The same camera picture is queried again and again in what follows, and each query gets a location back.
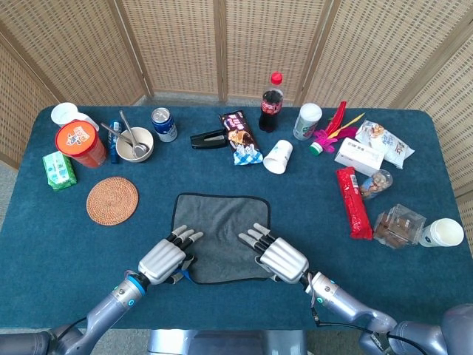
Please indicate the green and white porridge can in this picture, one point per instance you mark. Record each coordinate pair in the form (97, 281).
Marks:
(305, 125)

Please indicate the beige ribbed bowl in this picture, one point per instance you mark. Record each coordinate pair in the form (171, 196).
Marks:
(129, 156)

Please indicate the brown snack bag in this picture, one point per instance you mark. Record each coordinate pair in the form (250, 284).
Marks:
(240, 137)

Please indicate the white snack bag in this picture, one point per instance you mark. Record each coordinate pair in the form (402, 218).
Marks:
(388, 142)

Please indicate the blue and white drink can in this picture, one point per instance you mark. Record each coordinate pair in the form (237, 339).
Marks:
(166, 129)

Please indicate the metal spoon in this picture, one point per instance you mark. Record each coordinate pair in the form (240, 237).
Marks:
(127, 127)
(114, 132)

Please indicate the silver-blue right robot arm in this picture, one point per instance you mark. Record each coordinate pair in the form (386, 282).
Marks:
(347, 301)

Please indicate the grey microfibre cloth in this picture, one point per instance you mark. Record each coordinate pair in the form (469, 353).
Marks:
(221, 214)

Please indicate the silver-blue left robot arm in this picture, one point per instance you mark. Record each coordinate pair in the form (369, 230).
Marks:
(107, 310)

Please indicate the blue table cloth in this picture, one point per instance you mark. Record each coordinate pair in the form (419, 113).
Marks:
(55, 240)

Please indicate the pink feather shuttlecock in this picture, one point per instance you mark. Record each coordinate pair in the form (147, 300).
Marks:
(325, 140)

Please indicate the white paper cup blue logo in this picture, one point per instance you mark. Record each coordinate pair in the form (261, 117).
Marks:
(443, 233)

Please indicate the small blue bottle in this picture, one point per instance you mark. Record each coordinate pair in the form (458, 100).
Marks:
(112, 148)

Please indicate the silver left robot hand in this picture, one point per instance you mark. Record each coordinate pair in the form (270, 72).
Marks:
(160, 259)

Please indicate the white tissue box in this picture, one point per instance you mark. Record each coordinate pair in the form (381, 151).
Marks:
(358, 155)

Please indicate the clear plastic box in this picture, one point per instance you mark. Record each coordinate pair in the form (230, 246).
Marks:
(399, 225)

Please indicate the cola bottle red cap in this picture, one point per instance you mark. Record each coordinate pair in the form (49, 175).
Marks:
(269, 111)

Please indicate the green tissue pack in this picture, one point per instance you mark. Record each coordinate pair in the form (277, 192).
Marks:
(59, 170)

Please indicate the grey robot torso base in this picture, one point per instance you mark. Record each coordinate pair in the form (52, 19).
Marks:
(221, 344)

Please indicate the clear snack cup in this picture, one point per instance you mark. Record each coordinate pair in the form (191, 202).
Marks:
(377, 183)

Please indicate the orange instant noodle tub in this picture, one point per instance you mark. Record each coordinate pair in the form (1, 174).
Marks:
(77, 137)

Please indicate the black stapler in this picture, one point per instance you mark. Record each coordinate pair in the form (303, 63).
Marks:
(207, 142)

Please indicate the red biscuit pack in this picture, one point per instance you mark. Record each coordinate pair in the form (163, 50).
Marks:
(353, 203)

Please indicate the rattan folding screen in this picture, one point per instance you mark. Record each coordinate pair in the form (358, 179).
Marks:
(184, 44)

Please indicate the white plastic lidded cup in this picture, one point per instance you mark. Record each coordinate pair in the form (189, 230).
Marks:
(64, 112)

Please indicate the round woven rattan coaster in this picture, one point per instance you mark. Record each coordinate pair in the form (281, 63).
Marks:
(112, 201)

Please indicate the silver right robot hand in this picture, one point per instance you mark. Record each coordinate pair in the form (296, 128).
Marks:
(284, 259)

